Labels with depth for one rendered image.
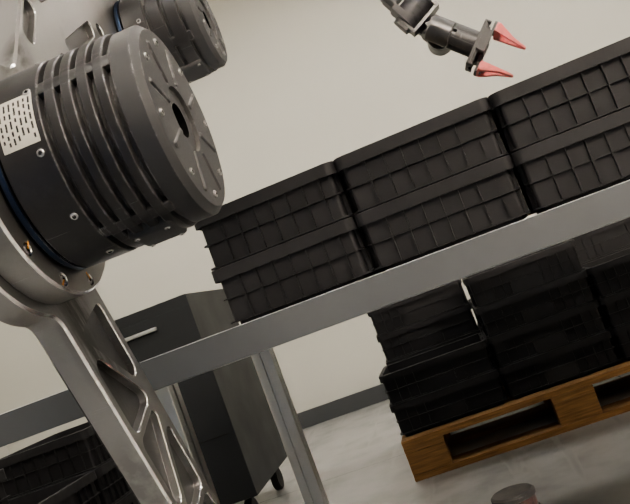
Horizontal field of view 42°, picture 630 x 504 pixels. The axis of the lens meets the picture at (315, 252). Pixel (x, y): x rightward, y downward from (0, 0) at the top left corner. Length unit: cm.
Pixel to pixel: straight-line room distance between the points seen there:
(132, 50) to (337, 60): 451
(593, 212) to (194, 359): 51
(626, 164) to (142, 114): 101
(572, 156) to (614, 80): 14
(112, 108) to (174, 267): 460
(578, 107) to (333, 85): 372
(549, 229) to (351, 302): 25
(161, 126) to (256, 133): 452
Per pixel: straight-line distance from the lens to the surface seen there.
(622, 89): 150
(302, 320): 99
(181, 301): 307
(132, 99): 65
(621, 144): 149
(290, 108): 514
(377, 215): 148
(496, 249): 97
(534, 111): 148
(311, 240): 150
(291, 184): 151
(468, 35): 178
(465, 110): 148
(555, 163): 148
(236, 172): 515
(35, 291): 71
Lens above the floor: 69
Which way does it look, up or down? 4 degrees up
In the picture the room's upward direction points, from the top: 20 degrees counter-clockwise
